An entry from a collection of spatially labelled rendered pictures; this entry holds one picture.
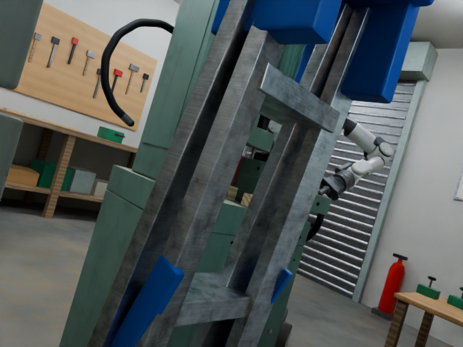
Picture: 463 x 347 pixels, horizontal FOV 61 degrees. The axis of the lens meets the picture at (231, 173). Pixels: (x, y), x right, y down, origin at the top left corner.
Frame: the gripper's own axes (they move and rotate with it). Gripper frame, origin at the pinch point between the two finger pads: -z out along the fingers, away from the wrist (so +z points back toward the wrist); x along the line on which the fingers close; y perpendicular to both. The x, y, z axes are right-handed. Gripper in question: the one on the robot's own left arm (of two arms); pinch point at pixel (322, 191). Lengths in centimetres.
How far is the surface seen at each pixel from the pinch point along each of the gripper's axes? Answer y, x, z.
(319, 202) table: 22.3, -12.1, -30.4
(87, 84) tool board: -155, 298, 31
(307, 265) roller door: -240, 27, 165
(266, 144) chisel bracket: 23.0, 17.0, -29.6
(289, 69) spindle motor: 47, 27, -20
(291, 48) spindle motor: 52, 31, -17
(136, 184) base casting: 19, 22, -79
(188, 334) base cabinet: 1, -20, -84
